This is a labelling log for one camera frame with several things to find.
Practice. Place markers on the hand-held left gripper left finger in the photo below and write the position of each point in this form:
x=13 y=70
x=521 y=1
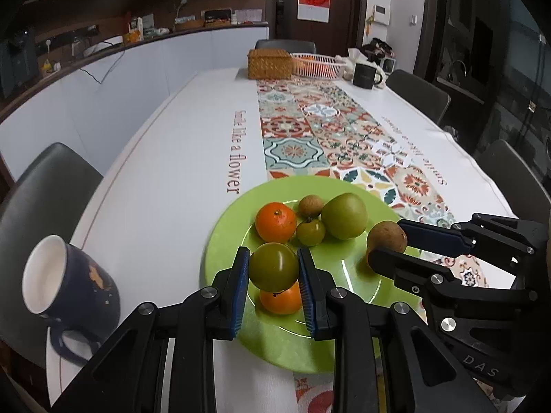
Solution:
x=241 y=288

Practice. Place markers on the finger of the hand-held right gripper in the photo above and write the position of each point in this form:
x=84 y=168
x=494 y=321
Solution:
x=400 y=264
x=430 y=234

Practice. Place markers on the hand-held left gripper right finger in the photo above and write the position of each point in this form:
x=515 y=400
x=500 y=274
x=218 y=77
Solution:
x=306 y=292

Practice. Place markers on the stemmed orange tangerine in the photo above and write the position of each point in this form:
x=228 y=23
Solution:
x=280 y=301

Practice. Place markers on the large green tomato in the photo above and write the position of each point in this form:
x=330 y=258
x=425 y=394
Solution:
x=273 y=266

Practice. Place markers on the green plate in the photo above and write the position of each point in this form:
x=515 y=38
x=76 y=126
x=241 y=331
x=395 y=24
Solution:
x=353 y=266

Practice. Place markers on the small green tomato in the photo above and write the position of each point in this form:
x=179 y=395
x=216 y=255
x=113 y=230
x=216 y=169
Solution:
x=310 y=233

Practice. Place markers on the green apple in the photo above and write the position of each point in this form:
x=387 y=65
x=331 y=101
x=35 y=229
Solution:
x=344 y=216

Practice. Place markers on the large orange tangerine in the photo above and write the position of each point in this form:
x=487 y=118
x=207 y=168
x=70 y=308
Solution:
x=275 y=222

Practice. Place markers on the brown kiwi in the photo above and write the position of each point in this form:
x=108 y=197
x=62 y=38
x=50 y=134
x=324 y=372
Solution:
x=311 y=205

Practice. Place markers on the grey chair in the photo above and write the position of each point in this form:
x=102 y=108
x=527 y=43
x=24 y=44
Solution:
x=43 y=193
x=284 y=46
x=417 y=92
x=512 y=176

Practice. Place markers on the navy blue mug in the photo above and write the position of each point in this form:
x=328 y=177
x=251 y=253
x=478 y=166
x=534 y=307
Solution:
x=81 y=292

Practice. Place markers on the metal faucet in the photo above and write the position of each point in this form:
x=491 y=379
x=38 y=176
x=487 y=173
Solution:
x=458 y=69

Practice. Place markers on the black mug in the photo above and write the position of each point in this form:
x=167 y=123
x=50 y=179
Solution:
x=365 y=76

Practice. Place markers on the glass sliding door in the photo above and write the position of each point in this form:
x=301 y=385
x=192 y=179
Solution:
x=508 y=73

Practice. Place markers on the white cloth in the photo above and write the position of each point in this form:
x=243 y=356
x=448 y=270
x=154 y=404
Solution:
x=355 y=56

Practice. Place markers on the black bag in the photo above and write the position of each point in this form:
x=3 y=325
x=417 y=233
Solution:
x=376 y=47

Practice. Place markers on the white plastic basket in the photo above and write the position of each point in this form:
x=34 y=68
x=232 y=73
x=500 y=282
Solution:
x=320 y=71

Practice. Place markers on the pile of tangerines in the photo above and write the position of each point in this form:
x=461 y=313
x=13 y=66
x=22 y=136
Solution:
x=314 y=62

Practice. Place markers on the wicker basket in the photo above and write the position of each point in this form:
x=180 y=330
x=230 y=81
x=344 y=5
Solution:
x=269 y=64

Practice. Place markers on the white intercom panel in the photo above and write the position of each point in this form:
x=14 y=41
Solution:
x=381 y=13

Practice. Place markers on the white counter cabinet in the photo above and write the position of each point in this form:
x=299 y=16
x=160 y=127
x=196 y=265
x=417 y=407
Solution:
x=142 y=81

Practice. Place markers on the dark wooden door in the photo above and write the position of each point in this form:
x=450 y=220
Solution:
x=340 y=8

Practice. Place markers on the door lock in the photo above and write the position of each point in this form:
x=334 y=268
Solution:
x=280 y=19

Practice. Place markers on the black box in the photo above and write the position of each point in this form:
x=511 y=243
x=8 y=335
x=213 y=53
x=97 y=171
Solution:
x=217 y=17

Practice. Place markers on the white desk lamp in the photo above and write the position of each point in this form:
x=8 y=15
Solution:
x=181 y=6

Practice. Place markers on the black coffee machine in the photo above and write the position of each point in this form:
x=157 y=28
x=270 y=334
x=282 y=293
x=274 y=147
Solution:
x=17 y=64

